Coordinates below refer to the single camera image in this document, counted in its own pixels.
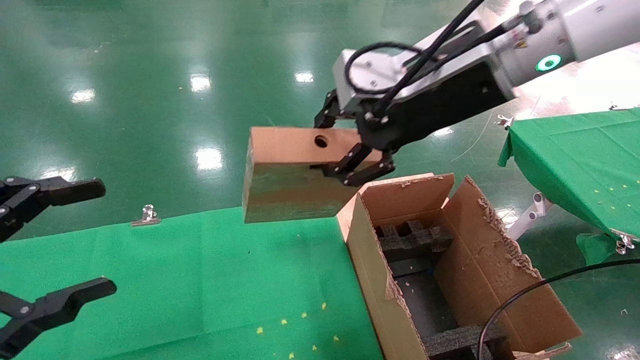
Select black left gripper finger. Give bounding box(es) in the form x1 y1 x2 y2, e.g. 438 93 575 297
0 176 107 243
0 278 118 360

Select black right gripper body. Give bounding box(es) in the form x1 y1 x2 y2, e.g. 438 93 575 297
357 60 516 153

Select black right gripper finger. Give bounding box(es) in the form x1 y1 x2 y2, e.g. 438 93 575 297
311 142 397 188
314 89 362 132

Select open brown cardboard carton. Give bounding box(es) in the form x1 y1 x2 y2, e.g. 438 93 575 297
336 172 583 360

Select white table leg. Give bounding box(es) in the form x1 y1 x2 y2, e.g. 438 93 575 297
506 192 553 242

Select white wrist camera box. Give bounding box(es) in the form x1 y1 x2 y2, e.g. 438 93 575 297
332 47 416 113

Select grey metal camera bracket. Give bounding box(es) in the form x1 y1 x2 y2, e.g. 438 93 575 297
397 20 501 68

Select black camera cable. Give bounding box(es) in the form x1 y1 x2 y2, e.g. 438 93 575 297
344 0 506 118

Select long black hanging cable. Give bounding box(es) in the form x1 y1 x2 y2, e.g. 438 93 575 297
477 257 640 360

